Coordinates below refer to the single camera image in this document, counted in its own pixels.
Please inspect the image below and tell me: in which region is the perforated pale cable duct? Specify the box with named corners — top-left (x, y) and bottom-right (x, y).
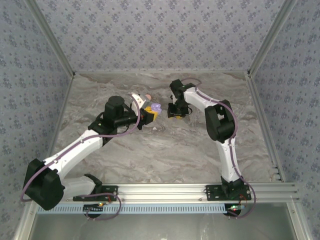
top-left (36, 203), bottom-right (232, 215)

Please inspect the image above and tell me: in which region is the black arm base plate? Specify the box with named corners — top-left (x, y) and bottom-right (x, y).
top-left (72, 185), bottom-right (119, 202)
top-left (205, 184), bottom-right (252, 202)

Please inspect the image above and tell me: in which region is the purple earbud charging case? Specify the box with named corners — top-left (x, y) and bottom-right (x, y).
top-left (150, 102), bottom-right (163, 114)

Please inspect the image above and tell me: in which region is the aluminium table side rail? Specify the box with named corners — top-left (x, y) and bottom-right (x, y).
top-left (44, 73), bottom-right (76, 165)
top-left (245, 72), bottom-right (287, 183)

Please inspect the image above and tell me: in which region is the aluminium lower frame bar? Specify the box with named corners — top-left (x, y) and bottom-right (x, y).
top-left (13, 207), bottom-right (38, 240)
top-left (286, 202), bottom-right (311, 240)

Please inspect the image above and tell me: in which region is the aluminium frame post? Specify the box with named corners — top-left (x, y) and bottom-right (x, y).
top-left (246, 0), bottom-right (300, 77)
top-left (24, 0), bottom-right (76, 77)

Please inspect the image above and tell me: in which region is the black controller board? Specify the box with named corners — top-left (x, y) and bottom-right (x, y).
top-left (83, 202), bottom-right (105, 216)
top-left (225, 203), bottom-right (247, 217)

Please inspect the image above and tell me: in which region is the purple cable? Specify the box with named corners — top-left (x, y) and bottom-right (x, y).
top-left (20, 94), bottom-right (141, 222)
top-left (179, 77), bottom-right (257, 220)

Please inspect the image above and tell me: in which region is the long aluminium base rail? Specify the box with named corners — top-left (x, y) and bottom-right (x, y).
top-left (27, 183), bottom-right (300, 203)

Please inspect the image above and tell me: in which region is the grey metal panel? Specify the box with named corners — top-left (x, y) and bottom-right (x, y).
top-left (31, 213), bottom-right (297, 240)

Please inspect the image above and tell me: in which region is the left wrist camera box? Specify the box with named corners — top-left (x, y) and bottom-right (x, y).
top-left (128, 92), bottom-right (152, 110)

